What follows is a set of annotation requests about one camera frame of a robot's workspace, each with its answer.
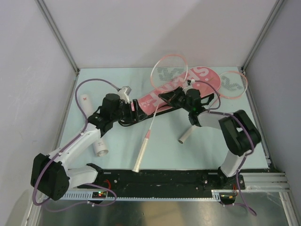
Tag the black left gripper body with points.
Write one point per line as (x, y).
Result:
(128, 116)

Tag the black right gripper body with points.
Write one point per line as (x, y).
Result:
(182, 101)

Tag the pink racket bag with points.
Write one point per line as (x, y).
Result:
(206, 81)

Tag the white shuttlecock tube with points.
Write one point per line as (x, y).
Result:
(99, 146)

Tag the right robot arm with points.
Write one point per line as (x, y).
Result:
(239, 132)

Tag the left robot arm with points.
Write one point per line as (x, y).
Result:
(52, 175)

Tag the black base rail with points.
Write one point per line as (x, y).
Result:
(166, 182)

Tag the white slotted cable duct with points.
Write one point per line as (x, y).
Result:
(92, 195)

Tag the aluminium frame post left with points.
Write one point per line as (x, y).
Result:
(57, 34)

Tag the aluminium frame post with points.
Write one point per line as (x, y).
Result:
(279, 4)
(57, 34)

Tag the aluminium frame post right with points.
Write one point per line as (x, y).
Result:
(279, 4)

